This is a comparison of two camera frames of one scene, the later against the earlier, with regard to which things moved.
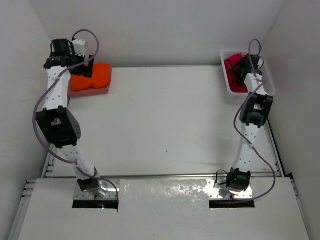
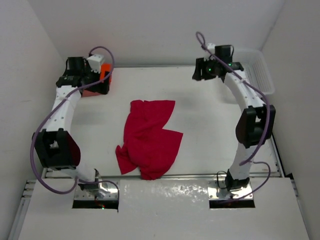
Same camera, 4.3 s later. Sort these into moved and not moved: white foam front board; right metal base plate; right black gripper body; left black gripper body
Moved: right black gripper body; left black gripper body
Not moved: right metal base plate; white foam front board
